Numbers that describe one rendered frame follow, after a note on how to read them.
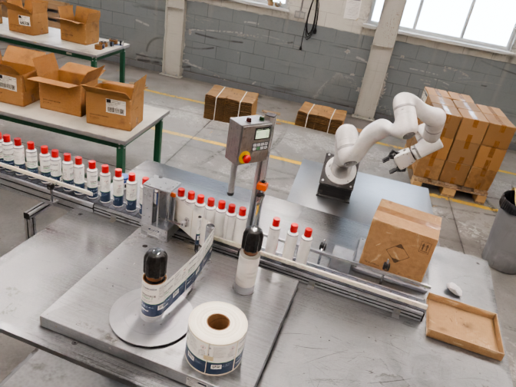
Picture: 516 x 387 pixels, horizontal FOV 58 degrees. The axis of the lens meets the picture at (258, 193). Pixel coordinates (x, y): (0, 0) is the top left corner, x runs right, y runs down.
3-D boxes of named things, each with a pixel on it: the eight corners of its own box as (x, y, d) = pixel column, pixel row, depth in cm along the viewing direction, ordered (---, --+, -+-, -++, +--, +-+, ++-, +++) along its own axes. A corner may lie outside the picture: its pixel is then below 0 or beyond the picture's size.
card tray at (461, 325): (425, 335, 195) (428, 329, 193) (426, 298, 217) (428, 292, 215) (501, 361, 188) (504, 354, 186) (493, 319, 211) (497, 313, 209)
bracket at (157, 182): (142, 185, 207) (142, 183, 206) (155, 176, 216) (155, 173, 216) (170, 193, 204) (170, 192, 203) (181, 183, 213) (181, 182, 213)
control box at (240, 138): (224, 157, 210) (229, 117, 201) (254, 152, 220) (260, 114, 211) (236, 167, 203) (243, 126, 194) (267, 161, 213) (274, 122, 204)
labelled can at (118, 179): (110, 206, 235) (110, 170, 225) (116, 202, 239) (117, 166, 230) (119, 209, 234) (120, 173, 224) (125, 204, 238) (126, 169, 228)
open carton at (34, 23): (0, 31, 543) (-3, -4, 526) (25, 27, 580) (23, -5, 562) (29, 38, 537) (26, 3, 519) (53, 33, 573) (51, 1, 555)
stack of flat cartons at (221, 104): (202, 117, 617) (204, 94, 602) (212, 106, 665) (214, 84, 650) (249, 127, 613) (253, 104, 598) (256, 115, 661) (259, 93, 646)
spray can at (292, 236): (279, 262, 215) (287, 225, 206) (282, 256, 220) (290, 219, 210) (290, 266, 214) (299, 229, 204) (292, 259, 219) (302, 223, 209)
